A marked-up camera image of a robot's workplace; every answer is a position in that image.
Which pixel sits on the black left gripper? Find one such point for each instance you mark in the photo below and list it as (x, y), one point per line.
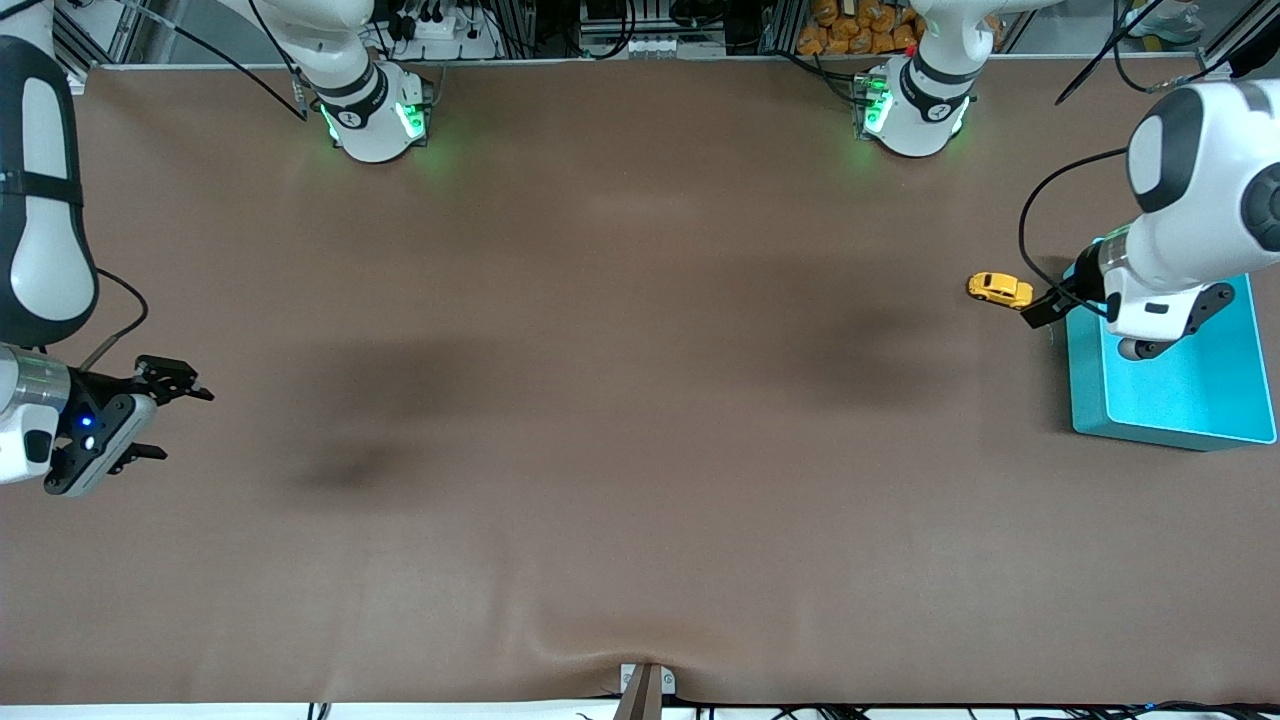
(1068, 291)

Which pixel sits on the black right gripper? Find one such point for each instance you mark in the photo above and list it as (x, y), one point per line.
(108, 386)

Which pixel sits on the yellow beetle toy car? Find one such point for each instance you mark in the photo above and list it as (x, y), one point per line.
(1000, 288)

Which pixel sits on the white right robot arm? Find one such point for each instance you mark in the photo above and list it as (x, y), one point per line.
(40, 250)

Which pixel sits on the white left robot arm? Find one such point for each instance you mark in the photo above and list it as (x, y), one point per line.
(1190, 220)

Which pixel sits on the teal plastic bin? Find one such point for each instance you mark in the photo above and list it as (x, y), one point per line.
(1180, 400)

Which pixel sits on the orange toy pile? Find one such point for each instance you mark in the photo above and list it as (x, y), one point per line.
(850, 35)

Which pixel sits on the brown table mat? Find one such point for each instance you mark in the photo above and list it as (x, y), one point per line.
(640, 450)

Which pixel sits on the white connector strip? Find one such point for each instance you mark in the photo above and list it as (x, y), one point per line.
(660, 46)

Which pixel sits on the white power strip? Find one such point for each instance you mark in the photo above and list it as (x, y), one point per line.
(440, 30)

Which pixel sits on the metal table edge clamp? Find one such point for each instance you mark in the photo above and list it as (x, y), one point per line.
(640, 695)

